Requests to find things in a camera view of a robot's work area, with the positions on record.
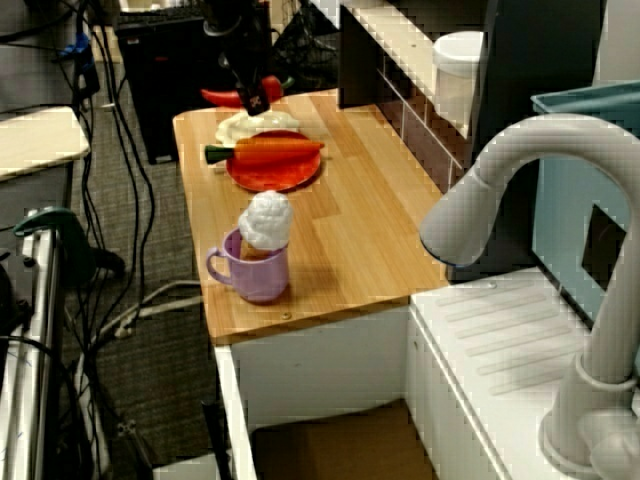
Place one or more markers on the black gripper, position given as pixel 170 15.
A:
pixel 247 60

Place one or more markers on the red toy pepper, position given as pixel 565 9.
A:
pixel 222 97

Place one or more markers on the orange toy carrot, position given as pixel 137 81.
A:
pixel 275 149

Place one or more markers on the red round plate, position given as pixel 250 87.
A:
pixel 275 175

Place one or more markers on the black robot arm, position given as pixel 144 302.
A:
pixel 225 12

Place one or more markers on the cream scalloped plate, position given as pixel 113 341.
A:
pixel 235 127

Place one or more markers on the black computer tower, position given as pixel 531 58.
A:
pixel 170 90

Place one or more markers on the white toy ice cream cone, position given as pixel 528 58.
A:
pixel 267 220

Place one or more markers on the black toy kitchen hutch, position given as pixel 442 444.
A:
pixel 420 75

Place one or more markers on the purple plastic mug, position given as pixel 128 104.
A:
pixel 260 280

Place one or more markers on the white lidded canister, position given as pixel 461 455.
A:
pixel 455 75

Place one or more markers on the cream topped desk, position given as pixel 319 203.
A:
pixel 40 140

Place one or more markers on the grey toy faucet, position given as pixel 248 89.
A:
pixel 575 150

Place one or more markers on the teal plastic bin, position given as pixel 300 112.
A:
pixel 565 225

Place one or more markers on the white toy sink unit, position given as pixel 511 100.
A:
pixel 500 340

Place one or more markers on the aluminium extrusion rail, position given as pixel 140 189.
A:
pixel 35 325

